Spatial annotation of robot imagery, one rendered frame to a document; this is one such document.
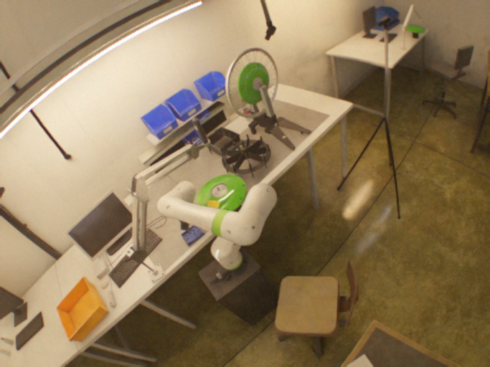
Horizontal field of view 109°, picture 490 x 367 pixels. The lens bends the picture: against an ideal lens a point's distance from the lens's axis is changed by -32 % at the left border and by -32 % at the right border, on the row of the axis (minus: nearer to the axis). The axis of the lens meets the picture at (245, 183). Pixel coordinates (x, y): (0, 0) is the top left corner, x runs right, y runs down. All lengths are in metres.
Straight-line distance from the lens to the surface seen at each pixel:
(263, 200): 1.01
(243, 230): 0.95
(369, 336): 1.18
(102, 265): 1.91
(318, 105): 2.32
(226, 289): 1.51
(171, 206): 1.18
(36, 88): 1.45
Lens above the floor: 2.14
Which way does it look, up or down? 45 degrees down
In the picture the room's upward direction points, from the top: 23 degrees counter-clockwise
